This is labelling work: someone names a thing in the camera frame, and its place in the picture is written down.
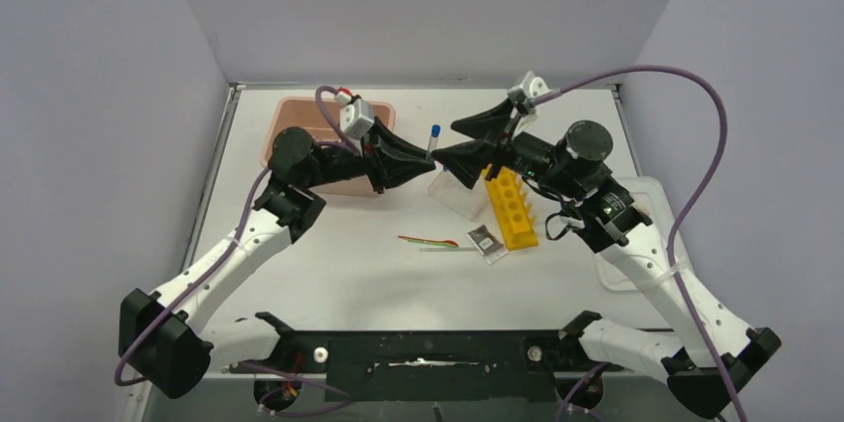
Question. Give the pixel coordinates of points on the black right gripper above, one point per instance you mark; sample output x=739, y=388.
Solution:
x=467, y=160

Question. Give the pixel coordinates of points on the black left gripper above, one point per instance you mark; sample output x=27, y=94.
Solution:
x=396, y=159

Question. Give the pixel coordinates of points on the red green stirring sticks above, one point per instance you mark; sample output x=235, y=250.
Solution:
x=430, y=242

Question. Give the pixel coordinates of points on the small dark sample bag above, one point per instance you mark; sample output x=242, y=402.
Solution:
x=488, y=246

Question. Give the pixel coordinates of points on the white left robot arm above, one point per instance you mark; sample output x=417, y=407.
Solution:
x=163, y=335

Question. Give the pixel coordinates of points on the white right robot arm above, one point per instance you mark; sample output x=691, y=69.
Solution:
x=710, y=354

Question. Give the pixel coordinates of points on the clear plastic tube box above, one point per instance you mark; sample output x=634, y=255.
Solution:
x=448, y=191

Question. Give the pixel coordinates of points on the yellow test tube rack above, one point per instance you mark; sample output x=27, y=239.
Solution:
x=513, y=214

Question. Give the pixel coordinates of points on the pink plastic bin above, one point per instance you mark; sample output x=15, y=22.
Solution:
x=304, y=113

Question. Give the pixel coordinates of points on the white plastic tray lid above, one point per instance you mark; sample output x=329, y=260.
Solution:
x=644, y=264

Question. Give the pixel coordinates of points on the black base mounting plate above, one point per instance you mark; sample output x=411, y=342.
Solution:
x=405, y=366

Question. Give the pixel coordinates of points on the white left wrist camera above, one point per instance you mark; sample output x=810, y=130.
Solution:
x=356, y=116

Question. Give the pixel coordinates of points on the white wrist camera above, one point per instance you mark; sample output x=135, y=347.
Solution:
x=356, y=116
x=527, y=89

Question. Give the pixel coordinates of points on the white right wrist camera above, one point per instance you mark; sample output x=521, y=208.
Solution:
x=527, y=89

